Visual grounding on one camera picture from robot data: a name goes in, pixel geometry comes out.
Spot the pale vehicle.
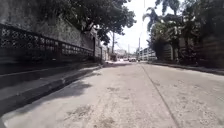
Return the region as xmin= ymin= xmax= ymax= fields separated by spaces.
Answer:
xmin=128 ymin=57 xmax=138 ymax=63

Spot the utility pole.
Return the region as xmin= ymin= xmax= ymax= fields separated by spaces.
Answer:
xmin=111 ymin=31 xmax=116 ymax=54

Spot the thin pole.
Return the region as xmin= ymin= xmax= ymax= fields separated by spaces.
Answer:
xmin=138 ymin=31 xmax=142 ymax=62

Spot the grey concrete road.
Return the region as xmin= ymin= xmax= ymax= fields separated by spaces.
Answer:
xmin=0 ymin=60 xmax=224 ymax=128

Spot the white panelled fence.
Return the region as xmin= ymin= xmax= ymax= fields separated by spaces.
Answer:
xmin=140 ymin=47 xmax=157 ymax=62

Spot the large leafy tree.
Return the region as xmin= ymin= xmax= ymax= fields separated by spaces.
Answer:
xmin=33 ymin=0 xmax=138 ymax=46

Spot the row of trees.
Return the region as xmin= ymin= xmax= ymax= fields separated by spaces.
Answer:
xmin=142 ymin=0 xmax=224 ymax=64

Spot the grey concrete pavement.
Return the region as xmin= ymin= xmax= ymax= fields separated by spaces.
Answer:
xmin=0 ymin=63 xmax=104 ymax=116

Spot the raised kerb pavement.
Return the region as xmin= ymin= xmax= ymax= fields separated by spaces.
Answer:
xmin=146 ymin=60 xmax=224 ymax=76

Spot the wall with lattice fence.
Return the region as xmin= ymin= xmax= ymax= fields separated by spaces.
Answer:
xmin=0 ymin=0 xmax=110 ymax=76

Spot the dark boundary wall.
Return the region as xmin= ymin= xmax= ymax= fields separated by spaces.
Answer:
xmin=162 ymin=33 xmax=224 ymax=69

